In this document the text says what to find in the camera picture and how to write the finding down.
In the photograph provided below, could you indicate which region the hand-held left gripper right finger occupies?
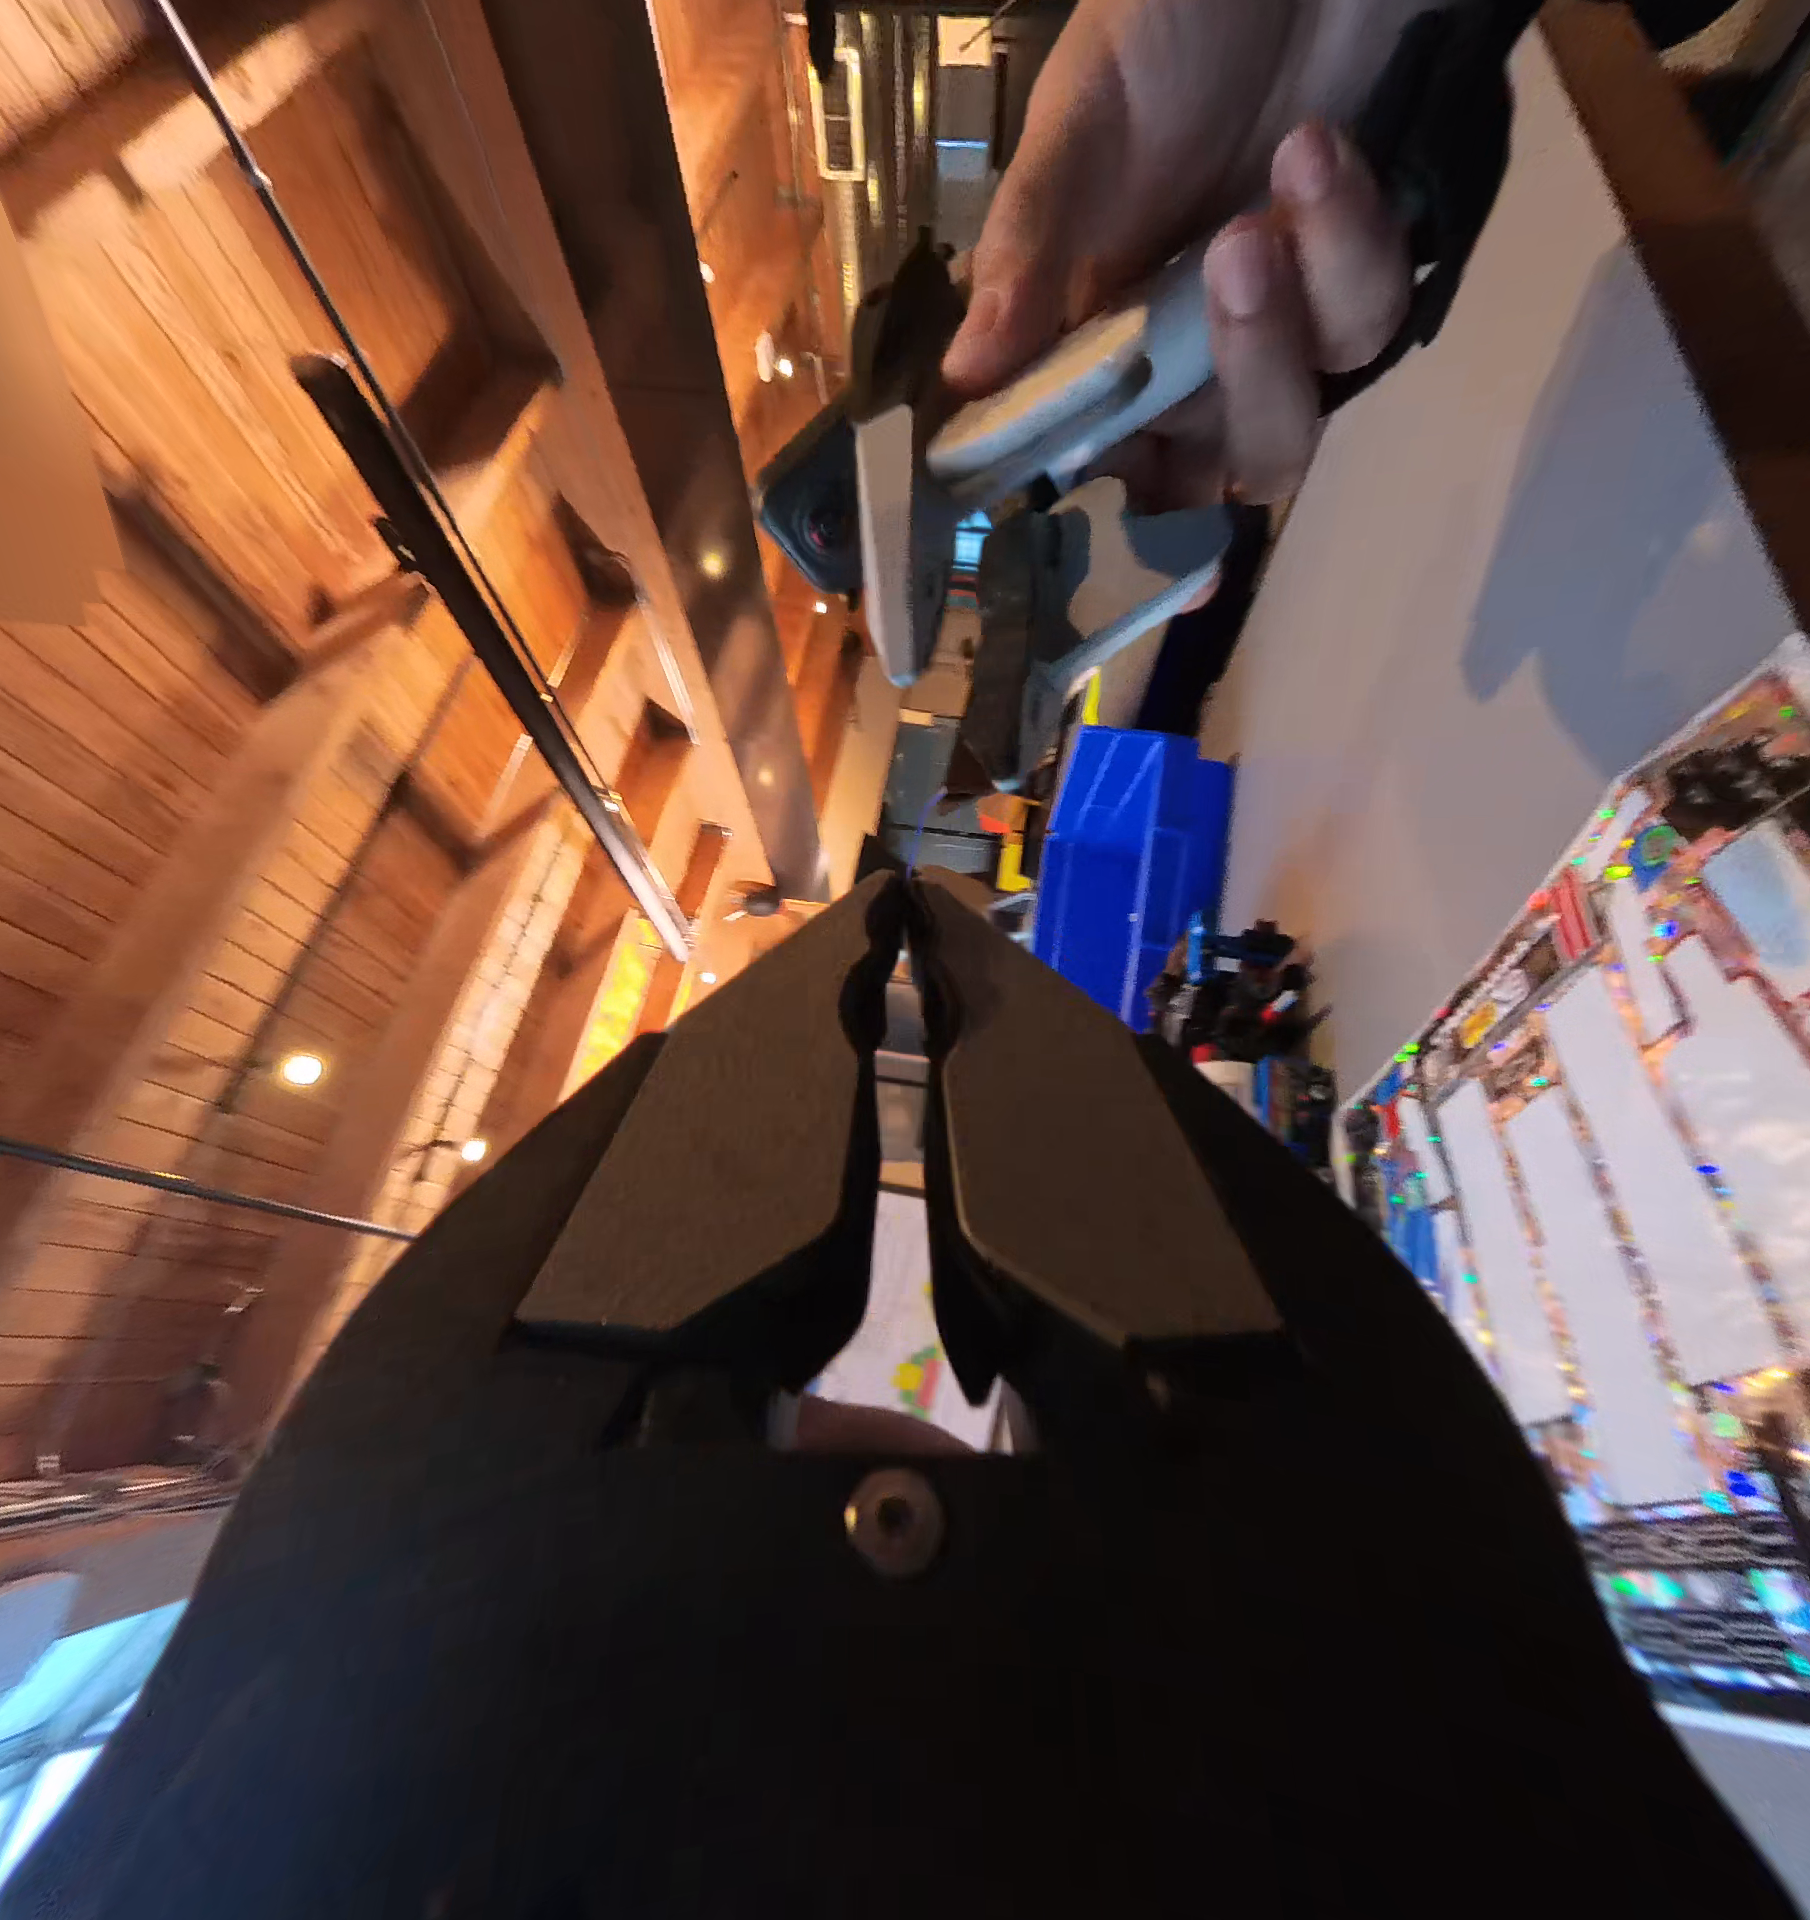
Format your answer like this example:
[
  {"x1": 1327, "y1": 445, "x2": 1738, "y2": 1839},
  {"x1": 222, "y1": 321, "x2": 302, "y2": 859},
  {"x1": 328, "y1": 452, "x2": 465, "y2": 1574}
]
[{"x1": 906, "y1": 878, "x2": 1285, "y2": 1403}]

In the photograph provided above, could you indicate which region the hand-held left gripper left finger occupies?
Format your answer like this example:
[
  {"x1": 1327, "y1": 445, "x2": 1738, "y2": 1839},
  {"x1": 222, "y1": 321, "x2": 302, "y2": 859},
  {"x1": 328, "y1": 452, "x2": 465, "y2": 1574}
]
[{"x1": 515, "y1": 869, "x2": 907, "y2": 1389}]

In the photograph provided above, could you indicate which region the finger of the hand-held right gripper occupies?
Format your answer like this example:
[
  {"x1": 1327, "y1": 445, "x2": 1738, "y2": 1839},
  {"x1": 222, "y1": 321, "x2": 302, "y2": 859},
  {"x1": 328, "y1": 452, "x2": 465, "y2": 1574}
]
[
  {"x1": 853, "y1": 405, "x2": 949, "y2": 692},
  {"x1": 962, "y1": 506, "x2": 1229, "y2": 794}
]

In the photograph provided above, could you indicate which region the toy brick race car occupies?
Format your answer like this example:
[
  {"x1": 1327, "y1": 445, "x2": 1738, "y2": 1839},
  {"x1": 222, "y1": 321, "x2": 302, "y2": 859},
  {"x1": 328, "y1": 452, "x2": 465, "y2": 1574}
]
[{"x1": 1145, "y1": 917, "x2": 1344, "y2": 1172}]

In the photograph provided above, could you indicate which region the holographic sticker sheet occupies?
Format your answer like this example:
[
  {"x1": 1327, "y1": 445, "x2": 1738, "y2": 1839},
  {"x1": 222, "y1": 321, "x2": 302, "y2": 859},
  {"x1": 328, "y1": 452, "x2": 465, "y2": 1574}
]
[{"x1": 1333, "y1": 629, "x2": 1810, "y2": 1726}]

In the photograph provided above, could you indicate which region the grey desk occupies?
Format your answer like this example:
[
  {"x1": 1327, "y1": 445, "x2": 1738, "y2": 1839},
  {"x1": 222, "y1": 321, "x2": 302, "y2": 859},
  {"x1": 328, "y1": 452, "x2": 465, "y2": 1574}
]
[{"x1": 1116, "y1": 0, "x2": 1810, "y2": 1920}]

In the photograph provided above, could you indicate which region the person's right hand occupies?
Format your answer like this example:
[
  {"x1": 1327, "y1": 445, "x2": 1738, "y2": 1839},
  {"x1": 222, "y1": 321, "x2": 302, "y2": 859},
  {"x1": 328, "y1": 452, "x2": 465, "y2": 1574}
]
[{"x1": 942, "y1": 0, "x2": 1429, "y2": 506}]

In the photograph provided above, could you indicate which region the person's left hand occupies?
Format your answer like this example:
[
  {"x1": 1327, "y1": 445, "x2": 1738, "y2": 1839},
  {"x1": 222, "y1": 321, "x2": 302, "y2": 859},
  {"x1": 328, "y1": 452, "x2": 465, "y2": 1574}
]
[{"x1": 788, "y1": 1393, "x2": 984, "y2": 1456}]

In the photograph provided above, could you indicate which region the blue plastic bin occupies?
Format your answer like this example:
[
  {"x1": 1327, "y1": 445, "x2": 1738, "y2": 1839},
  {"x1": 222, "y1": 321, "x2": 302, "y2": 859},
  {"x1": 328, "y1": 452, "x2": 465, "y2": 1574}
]
[{"x1": 1032, "y1": 724, "x2": 1236, "y2": 1030}]

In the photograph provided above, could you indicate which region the black ceiling track rail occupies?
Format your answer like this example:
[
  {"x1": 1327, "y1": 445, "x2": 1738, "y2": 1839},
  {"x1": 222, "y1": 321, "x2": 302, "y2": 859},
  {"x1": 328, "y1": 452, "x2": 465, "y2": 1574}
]
[{"x1": 296, "y1": 357, "x2": 696, "y2": 960}]

